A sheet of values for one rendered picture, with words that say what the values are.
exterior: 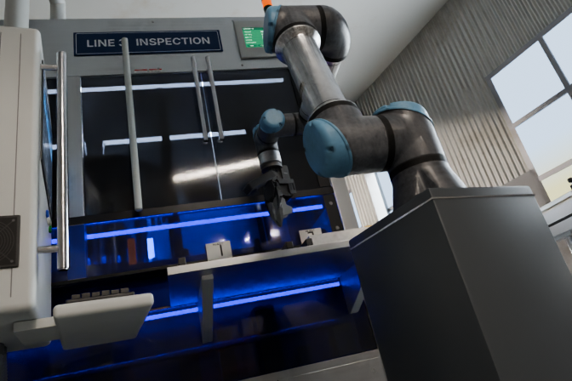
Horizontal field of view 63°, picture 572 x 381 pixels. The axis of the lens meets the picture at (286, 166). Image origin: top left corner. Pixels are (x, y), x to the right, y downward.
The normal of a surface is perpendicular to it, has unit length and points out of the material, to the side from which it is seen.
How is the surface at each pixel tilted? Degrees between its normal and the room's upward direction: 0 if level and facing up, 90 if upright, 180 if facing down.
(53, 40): 90
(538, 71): 90
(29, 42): 90
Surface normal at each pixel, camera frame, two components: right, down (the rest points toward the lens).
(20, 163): 0.35, -0.47
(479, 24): -0.89, 0.00
